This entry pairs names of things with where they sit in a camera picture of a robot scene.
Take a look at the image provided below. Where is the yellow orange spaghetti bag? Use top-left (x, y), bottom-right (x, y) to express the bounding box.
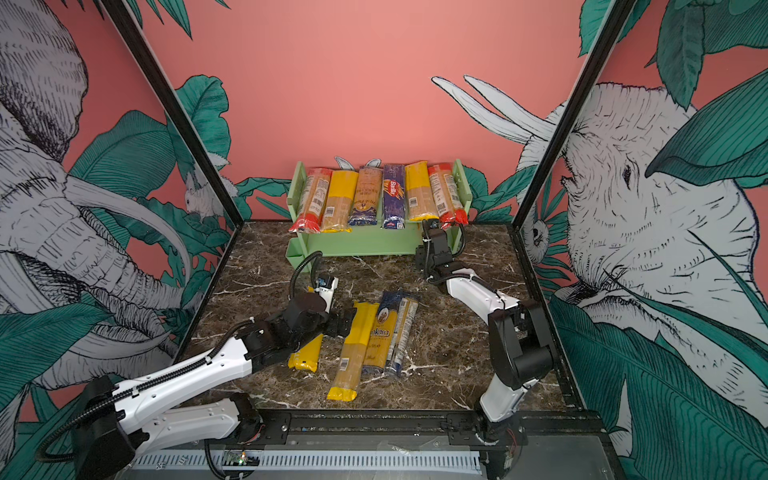
top-left (405, 161), bottom-right (438, 222)

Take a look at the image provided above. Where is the red spaghetti bag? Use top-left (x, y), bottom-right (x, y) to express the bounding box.
top-left (428, 163), bottom-right (468, 229)
top-left (290, 168), bottom-right (332, 234)

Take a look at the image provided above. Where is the blue clear spaghetti bag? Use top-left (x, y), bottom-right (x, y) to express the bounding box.
top-left (386, 295), bottom-right (419, 376)

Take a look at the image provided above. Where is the blue Ankara spaghetti bag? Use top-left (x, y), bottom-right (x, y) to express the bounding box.
top-left (362, 290), bottom-right (403, 374)

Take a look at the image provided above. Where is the long yellow spaghetti bag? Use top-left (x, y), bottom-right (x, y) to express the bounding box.
top-left (327, 302), bottom-right (379, 402)

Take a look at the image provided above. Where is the small yellow pasta bag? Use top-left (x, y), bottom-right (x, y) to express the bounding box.
top-left (348, 167), bottom-right (383, 226)

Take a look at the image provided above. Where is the blue Barilla spaghetti box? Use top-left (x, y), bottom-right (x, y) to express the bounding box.
top-left (382, 164), bottom-right (405, 230)

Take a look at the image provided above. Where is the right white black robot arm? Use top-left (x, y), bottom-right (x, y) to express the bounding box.
top-left (415, 220), bottom-right (558, 443)

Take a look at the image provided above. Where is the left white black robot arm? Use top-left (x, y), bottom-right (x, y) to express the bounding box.
top-left (35, 251), bottom-right (345, 479)

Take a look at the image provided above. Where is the green two-tier shelf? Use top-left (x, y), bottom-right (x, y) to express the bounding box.
top-left (285, 159), bottom-right (473, 267)

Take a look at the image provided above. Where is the yellow Tatime spaghetti bag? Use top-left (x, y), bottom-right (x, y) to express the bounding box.
top-left (288, 334), bottom-right (324, 373)

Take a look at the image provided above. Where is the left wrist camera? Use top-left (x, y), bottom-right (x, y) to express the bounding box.
top-left (315, 274), bottom-right (339, 313)

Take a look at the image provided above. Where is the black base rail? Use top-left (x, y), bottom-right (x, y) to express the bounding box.
top-left (250, 409), bottom-right (605, 449)

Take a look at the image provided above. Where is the white slotted cable duct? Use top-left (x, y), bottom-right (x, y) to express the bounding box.
top-left (131, 449), bottom-right (483, 472)

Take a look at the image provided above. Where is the right black frame post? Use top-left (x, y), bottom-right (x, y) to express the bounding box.
top-left (512, 0), bottom-right (635, 233)

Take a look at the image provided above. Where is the black frame post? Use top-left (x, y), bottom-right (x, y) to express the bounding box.
top-left (512, 0), bottom-right (635, 233)
top-left (101, 0), bottom-right (245, 229)

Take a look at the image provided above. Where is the left black frame post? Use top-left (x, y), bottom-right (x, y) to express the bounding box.
top-left (101, 0), bottom-right (245, 229)

